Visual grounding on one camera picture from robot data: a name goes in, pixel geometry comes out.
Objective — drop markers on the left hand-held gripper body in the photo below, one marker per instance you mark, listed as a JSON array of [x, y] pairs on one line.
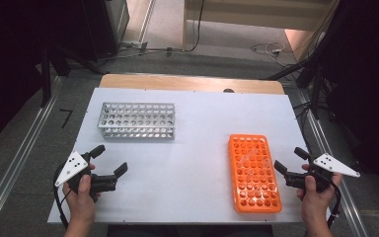
[[72, 166]]

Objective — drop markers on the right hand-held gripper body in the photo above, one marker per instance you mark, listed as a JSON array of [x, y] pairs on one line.
[[335, 166]]

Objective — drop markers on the clear test tube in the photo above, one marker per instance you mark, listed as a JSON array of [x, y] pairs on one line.
[[250, 175], [267, 161], [243, 161], [253, 152], [257, 192]]

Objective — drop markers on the orange test tube rack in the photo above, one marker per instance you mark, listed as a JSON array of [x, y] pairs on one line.
[[233, 164]]

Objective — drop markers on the metal test tube rack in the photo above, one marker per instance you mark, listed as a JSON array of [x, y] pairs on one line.
[[135, 116]]

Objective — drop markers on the person's left hand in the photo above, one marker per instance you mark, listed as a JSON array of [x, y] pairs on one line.
[[82, 204]]

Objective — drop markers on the person's right hand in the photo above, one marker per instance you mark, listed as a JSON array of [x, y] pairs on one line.
[[316, 204]]

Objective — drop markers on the black metal stand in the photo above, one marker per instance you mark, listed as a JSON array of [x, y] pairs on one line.
[[316, 95], [46, 82]]

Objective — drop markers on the white table board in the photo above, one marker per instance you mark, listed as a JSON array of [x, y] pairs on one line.
[[194, 164]]

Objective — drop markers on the black curtain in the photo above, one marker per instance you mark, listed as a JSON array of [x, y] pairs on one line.
[[10, 65], [368, 82]]

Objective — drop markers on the dark round table grommet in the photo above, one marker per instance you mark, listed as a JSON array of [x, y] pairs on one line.
[[228, 90]]

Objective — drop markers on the person's dark clothing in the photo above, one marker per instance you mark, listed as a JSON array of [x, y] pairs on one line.
[[190, 231]]

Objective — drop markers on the grey power strip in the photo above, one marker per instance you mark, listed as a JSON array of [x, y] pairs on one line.
[[133, 44]]

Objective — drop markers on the black cabinet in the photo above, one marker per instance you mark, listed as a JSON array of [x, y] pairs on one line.
[[98, 29]]

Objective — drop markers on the grey metal cabinet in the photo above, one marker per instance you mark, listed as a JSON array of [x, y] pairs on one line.
[[118, 16]]

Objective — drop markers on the light wooden furniture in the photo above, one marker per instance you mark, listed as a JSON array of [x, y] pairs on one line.
[[243, 21]]

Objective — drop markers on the aluminium floor rail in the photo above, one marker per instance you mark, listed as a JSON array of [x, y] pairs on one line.
[[19, 158], [352, 217]]

